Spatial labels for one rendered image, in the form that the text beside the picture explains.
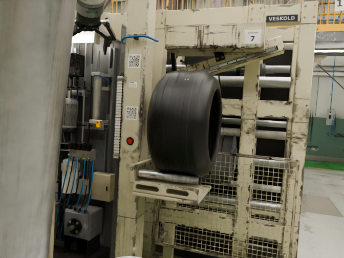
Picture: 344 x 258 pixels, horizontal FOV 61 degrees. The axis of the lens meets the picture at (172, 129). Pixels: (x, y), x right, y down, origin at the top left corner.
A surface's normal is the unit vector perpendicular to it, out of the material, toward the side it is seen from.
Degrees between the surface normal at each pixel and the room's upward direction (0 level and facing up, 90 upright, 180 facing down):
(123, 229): 90
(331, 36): 90
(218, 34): 90
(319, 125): 90
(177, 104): 71
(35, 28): 103
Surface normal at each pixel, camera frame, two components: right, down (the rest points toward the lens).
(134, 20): -0.31, 0.03
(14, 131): 0.47, 0.29
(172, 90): -0.22, -0.53
